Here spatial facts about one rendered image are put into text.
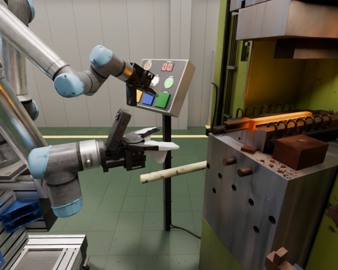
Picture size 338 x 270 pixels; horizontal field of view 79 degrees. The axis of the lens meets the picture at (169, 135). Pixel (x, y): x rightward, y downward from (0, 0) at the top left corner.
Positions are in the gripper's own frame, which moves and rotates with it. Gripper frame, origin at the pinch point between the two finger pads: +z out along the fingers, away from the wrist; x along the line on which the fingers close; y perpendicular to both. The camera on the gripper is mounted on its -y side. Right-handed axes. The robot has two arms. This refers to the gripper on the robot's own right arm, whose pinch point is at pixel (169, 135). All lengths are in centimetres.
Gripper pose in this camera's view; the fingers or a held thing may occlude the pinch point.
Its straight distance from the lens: 60.6
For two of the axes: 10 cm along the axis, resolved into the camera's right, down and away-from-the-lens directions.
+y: 0.0, 9.3, 3.7
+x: 3.9, 3.4, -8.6
